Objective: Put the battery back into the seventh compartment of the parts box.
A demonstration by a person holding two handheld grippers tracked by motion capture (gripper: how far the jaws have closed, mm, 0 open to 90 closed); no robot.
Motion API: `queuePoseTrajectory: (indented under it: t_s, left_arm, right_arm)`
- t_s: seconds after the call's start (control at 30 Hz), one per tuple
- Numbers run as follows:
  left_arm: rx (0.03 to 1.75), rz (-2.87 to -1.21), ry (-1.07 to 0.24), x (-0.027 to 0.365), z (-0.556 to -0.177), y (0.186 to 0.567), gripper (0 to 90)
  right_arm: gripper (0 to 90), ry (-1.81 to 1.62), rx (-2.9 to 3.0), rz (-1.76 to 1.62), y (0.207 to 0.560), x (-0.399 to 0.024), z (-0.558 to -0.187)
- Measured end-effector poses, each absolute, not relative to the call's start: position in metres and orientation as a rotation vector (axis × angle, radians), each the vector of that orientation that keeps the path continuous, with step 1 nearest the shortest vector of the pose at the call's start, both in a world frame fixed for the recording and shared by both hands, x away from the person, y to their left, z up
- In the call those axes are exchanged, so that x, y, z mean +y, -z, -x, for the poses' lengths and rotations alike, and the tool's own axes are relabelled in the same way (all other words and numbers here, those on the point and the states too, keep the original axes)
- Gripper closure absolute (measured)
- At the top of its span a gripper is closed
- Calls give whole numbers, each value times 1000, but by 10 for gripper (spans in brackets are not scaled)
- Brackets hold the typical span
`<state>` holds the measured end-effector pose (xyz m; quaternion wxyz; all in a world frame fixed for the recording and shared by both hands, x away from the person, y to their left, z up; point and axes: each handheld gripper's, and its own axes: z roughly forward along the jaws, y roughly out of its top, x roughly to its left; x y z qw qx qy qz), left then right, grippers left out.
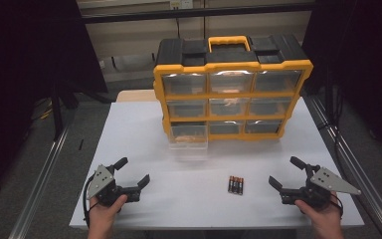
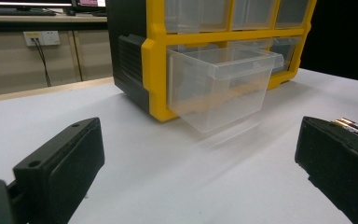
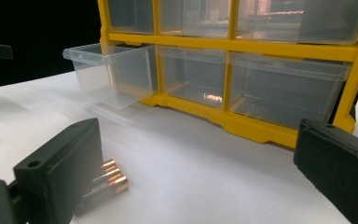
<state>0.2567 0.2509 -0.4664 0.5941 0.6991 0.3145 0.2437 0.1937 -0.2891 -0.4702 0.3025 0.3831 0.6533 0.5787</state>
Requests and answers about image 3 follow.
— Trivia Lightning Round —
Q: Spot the black and copper battery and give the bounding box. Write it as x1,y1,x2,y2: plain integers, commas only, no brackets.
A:
74,175,130,217
91,167,122,185
101,158,117,173

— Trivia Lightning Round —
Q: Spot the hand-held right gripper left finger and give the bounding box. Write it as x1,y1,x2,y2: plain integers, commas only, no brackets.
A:
13,117,104,224

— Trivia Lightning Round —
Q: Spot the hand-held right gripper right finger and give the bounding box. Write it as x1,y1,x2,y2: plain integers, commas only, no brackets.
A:
293,119,358,224

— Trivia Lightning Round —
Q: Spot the yellow plastic drawer cabinet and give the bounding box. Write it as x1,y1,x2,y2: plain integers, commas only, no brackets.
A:
96,0,358,149

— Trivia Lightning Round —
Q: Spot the clear plastic drawer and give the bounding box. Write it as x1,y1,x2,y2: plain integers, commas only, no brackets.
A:
235,0,358,47
106,0,156,35
157,46,227,109
228,51,353,131
62,42,158,110
158,0,231,39

